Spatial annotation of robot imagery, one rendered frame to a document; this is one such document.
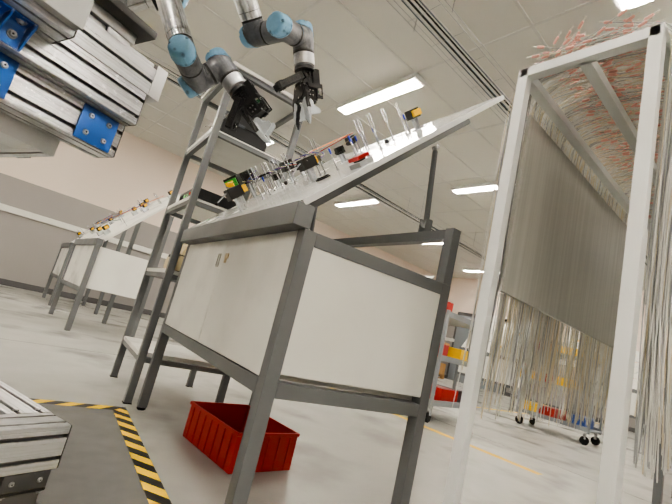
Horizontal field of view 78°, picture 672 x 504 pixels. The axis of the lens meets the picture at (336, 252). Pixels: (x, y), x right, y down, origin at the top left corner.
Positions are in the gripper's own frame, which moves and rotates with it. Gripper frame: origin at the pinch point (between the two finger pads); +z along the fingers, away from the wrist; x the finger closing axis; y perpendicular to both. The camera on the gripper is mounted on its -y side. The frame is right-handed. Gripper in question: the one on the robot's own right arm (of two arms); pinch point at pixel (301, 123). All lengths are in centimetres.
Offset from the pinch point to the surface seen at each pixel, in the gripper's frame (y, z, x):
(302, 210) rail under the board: -19, 34, -33
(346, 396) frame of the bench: -8, 86, -33
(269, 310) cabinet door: -27, 60, -25
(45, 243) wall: -110, 20, 746
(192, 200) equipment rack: -17, 17, 90
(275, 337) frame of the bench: -29, 66, -33
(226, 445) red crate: -28, 113, 16
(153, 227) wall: 69, -5, 769
